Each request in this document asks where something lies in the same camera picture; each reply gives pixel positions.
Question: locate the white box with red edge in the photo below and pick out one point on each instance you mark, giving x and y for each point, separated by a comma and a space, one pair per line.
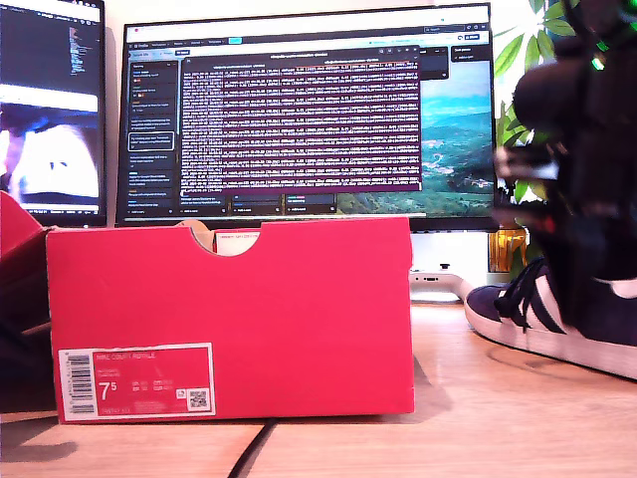
234, 244

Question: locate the wide black computer monitor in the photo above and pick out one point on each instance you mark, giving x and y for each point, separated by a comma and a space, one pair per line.
298, 124

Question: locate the blue suede white-striped shoe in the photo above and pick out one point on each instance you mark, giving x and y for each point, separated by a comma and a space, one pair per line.
497, 309

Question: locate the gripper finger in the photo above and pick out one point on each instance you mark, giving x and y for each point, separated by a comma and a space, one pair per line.
570, 279

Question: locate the red cardboard shoebox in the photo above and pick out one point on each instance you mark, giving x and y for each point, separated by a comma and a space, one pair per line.
298, 323

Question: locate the amber pump bottle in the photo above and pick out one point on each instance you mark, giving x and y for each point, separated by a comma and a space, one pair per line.
505, 251

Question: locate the green leafy potted plant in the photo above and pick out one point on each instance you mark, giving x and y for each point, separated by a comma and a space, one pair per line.
532, 50

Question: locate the white game controller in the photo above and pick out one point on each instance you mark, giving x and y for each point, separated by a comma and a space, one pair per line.
438, 281

